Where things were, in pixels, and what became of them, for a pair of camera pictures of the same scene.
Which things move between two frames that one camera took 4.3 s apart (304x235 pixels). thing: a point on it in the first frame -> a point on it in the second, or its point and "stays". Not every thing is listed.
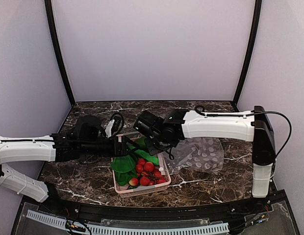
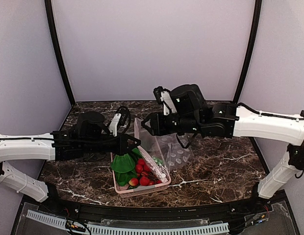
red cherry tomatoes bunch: x=146 y=174 stays
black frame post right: x=251 y=52 stays
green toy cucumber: x=147 y=157 -> x=159 y=161
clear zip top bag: x=200 y=153 -> x=164 y=152
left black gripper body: x=118 y=147 stays
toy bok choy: x=123 y=166 stays
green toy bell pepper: x=141 y=142 -> x=136 y=150
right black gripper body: x=155 y=145 -> x=155 y=124
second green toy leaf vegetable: x=122 y=178 stays
